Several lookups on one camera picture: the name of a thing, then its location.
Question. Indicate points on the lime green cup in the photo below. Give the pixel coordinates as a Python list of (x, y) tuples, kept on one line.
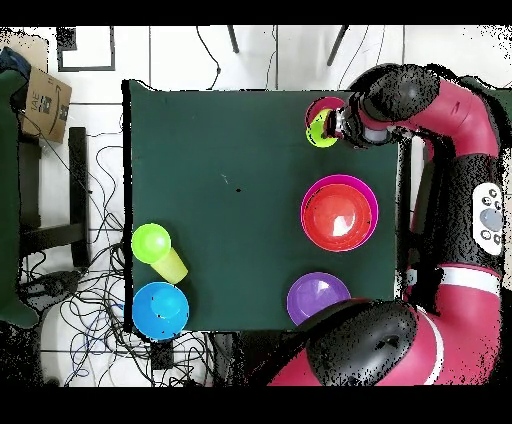
[(316, 134)]

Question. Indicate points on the small crimson pink bowl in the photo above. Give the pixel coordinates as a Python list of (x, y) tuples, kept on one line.
[(320, 104)]

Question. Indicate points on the large magenta bowl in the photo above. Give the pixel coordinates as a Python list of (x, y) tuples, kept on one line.
[(340, 179)]

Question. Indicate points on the large orange bowl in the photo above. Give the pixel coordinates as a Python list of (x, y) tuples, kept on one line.
[(336, 218)]

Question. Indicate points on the yellow cup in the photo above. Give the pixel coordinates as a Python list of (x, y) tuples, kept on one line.
[(172, 268)]

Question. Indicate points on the blue bowl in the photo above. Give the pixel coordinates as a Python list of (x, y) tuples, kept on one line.
[(160, 311)]

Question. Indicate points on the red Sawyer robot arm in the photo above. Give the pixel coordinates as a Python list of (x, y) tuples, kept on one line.
[(460, 112)]

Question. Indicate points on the black tripod leg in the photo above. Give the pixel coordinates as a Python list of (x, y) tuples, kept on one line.
[(233, 40), (337, 46)]

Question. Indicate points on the dark green tablecloth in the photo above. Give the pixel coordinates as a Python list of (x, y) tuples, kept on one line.
[(240, 140)]

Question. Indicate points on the purple bowl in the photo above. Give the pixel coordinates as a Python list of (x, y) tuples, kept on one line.
[(312, 294)]

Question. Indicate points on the green cloth side table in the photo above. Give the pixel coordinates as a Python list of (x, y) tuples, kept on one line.
[(8, 200), (504, 108)]

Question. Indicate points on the small green bowl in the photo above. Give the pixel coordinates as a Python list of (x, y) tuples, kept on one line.
[(151, 243)]

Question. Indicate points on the black robot column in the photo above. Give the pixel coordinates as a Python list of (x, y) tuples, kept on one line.
[(248, 352)]

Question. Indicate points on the cardboard box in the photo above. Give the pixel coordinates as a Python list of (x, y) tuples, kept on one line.
[(46, 104)]

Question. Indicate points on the black power strip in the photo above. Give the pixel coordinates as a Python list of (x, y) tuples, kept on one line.
[(162, 356)]

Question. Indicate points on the blue object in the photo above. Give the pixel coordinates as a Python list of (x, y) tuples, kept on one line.
[(14, 62)]

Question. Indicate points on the black square floor frame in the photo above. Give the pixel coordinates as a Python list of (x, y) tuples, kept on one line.
[(86, 68)]

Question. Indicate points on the black chair frame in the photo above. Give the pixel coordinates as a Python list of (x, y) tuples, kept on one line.
[(78, 180)]

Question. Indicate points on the dark grey pedestal leg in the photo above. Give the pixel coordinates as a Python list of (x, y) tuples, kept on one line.
[(52, 282)]

